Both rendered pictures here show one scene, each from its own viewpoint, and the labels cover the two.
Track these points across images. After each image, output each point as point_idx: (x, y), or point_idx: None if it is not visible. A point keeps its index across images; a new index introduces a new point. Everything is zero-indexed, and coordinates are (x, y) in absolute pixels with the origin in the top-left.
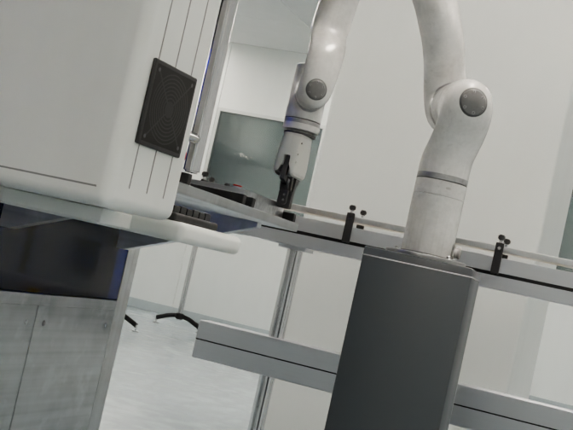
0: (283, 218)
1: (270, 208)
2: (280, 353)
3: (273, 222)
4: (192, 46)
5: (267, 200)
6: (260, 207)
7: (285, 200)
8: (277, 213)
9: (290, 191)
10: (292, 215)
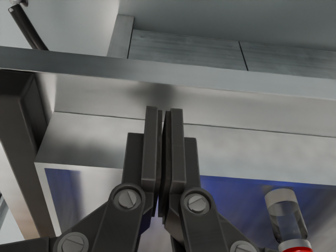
0: (171, 84)
1: (208, 145)
2: None
3: (282, 77)
4: None
5: (270, 170)
6: (315, 146)
7: (196, 148)
8: (115, 129)
9: (183, 189)
10: (27, 95)
